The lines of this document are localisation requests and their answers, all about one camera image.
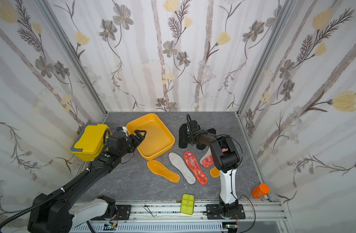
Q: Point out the aluminium rail frame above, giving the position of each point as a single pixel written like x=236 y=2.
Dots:
x=262 y=216

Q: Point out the orange cylindrical container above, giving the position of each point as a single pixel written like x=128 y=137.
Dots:
x=260 y=191

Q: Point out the red patterned insole right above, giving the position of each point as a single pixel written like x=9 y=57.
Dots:
x=208 y=162

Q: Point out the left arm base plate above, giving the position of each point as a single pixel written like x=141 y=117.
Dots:
x=122 y=212

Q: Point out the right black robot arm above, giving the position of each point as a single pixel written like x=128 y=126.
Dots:
x=225 y=156

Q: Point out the grey felt insole left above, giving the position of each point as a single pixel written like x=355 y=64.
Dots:
x=178 y=162

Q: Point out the grey felt insole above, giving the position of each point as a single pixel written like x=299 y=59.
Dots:
x=178 y=162
x=206 y=155

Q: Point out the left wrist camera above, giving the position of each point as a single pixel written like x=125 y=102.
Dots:
x=122 y=129

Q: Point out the black insole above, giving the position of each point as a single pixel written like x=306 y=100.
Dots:
x=183 y=136
x=206 y=138

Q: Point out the orange translucent insole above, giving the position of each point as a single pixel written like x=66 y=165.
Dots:
x=160 y=169
x=214 y=172

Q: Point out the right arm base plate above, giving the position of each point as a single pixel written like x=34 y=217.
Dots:
x=216 y=212

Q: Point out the yellow lidded box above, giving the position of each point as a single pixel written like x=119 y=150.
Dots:
x=90 y=142

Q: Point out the yellow plastic storage tray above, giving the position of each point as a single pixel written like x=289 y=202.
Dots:
x=158 y=139

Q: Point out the grey felt insole right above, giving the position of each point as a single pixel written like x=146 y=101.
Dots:
x=206 y=155

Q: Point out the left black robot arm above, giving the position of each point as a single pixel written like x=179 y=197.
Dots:
x=53 y=213

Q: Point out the green compartment box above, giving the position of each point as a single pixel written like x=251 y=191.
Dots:
x=187 y=204

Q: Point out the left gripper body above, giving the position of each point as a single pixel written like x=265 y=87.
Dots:
x=130 y=145

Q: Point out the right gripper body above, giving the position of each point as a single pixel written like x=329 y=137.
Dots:
x=192 y=133

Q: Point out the red patterned insole left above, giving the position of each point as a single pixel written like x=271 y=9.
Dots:
x=193 y=165

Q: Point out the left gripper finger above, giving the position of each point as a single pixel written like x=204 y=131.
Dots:
x=140 y=140
x=139 y=133

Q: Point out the white slotted cable duct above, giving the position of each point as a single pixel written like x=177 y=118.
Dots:
x=150 y=227

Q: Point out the red patterned insole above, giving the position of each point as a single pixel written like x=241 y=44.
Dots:
x=208 y=162
x=193 y=165

